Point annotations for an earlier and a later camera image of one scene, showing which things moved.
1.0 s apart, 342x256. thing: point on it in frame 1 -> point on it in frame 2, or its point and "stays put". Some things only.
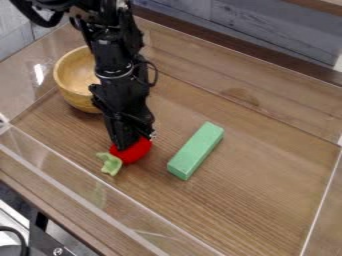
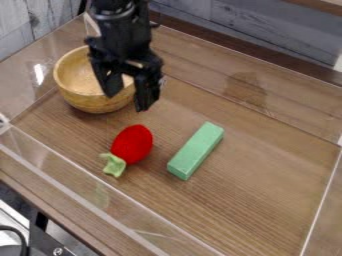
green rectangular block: (195, 151) stays put
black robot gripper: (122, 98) -> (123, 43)
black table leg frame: (43, 243) stays put
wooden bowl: (75, 75) stays put
